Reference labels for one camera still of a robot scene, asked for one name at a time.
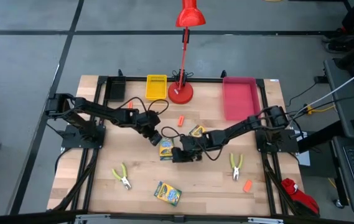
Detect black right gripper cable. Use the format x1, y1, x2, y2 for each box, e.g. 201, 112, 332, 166
161, 126, 184, 139

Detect person's shoe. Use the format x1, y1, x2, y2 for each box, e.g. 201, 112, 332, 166
324, 40, 354, 54
321, 27, 350, 43

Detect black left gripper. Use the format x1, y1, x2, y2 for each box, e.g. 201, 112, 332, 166
134, 109, 163, 146

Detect green handled pliers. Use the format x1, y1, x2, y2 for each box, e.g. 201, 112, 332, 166
229, 152, 245, 182
111, 162, 133, 190

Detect yellow floor cable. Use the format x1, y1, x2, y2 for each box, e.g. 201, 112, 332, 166
306, 105, 336, 114

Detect pink plastic tray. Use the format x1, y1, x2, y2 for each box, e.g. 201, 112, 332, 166
221, 76, 262, 122

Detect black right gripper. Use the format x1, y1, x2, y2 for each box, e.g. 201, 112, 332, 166
172, 132, 210, 163

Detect white paper sheet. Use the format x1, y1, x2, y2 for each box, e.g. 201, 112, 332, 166
295, 151, 311, 167

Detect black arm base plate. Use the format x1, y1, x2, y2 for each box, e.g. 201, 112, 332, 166
255, 128, 299, 154
57, 123, 106, 149

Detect Crayola crayon box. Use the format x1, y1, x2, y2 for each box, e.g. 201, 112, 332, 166
154, 181, 183, 207
189, 124, 208, 139
159, 137, 175, 161

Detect red glove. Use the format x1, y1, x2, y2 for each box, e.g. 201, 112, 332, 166
281, 177, 320, 217

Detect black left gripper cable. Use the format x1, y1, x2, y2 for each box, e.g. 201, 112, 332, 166
114, 96, 170, 117

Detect black horizontal camera bar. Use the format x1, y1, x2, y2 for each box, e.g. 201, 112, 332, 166
0, 208, 354, 224

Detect white cable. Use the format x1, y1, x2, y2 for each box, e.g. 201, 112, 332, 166
285, 62, 354, 129

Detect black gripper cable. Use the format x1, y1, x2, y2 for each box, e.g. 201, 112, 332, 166
114, 96, 170, 117
161, 126, 184, 139

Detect yellow plastic basket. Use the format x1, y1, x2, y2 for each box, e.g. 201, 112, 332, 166
145, 74, 168, 101

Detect black equipment cart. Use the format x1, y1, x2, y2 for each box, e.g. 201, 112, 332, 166
323, 58, 354, 215

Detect red desk lamp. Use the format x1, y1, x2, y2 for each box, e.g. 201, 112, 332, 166
167, 0, 207, 105

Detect black lamp cord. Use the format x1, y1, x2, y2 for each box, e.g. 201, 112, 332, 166
171, 69, 195, 80

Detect black plastic basket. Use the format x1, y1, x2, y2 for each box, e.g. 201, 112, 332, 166
104, 76, 127, 103

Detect black table frame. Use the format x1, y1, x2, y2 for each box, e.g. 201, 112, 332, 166
47, 70, 300, 218

